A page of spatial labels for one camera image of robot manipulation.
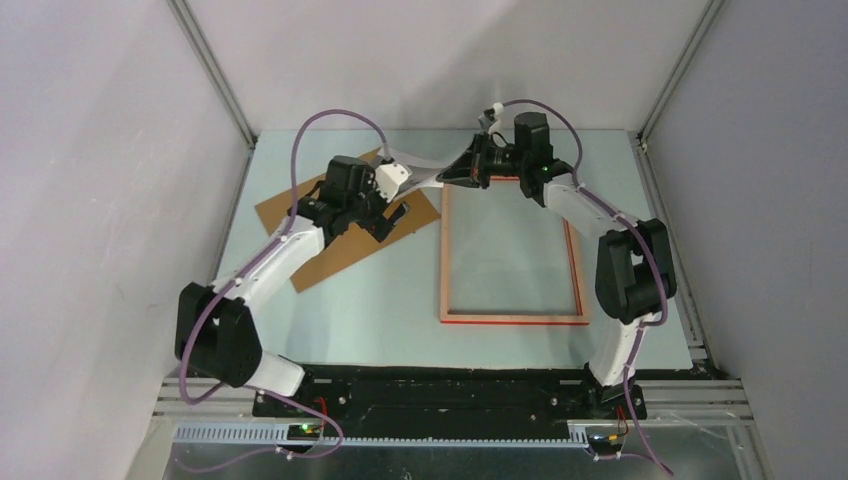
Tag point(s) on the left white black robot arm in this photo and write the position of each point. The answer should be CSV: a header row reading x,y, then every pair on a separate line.
x,y
216,333

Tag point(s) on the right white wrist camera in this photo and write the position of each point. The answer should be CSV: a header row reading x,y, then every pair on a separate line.
x,y
490,120

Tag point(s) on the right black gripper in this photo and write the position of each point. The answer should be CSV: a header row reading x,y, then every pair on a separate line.
x,y
470,168

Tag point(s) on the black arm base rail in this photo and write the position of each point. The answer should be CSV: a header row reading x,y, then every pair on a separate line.
x,y
448,403

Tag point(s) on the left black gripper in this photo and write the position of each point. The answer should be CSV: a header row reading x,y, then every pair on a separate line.
x,y
378,225

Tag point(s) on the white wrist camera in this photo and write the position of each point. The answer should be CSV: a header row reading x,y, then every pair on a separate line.
x,y
490,120
390,178

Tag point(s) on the brown backing board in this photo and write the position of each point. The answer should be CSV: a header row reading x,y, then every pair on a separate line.
x,y
344,245

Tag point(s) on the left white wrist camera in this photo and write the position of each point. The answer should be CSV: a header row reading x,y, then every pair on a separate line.
x,y
390,178

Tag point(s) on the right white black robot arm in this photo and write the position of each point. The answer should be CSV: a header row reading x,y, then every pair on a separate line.
x,y
634,271

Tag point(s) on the grey slotted cable duct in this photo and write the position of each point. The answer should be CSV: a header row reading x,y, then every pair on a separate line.
x,y
285,435

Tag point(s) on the landscape photo print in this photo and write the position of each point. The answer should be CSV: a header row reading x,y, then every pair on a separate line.
x,y
424,171

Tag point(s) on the red wooden picture frame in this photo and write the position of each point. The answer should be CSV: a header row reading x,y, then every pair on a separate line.
x,y
582,286

